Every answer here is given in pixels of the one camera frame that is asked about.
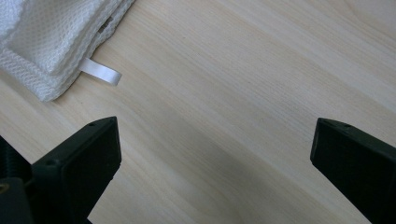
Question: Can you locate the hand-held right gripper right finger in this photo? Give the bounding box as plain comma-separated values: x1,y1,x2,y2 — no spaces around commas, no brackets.
309,117,396,224

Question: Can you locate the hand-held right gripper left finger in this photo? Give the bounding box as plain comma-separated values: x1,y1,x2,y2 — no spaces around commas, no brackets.
30,116,122,224

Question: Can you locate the white mesh laundry bag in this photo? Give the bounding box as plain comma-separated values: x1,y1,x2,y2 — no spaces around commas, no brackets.
0,0,136,104

